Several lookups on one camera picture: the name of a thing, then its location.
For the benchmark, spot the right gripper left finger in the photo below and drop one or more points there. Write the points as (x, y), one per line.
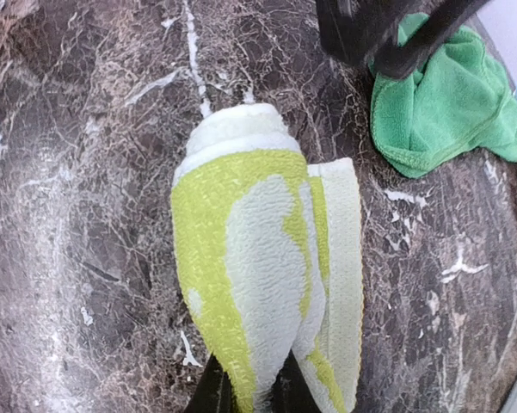
(213, 392)

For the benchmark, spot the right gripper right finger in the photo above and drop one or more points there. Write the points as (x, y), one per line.
(291, 394)

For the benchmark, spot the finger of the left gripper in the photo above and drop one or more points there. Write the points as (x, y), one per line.
(352, 31)
(399, 61)

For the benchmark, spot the green towel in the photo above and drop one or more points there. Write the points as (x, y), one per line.
(460, 99)

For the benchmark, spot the yellow-green crocodile towel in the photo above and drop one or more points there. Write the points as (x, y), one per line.
(268, 255)

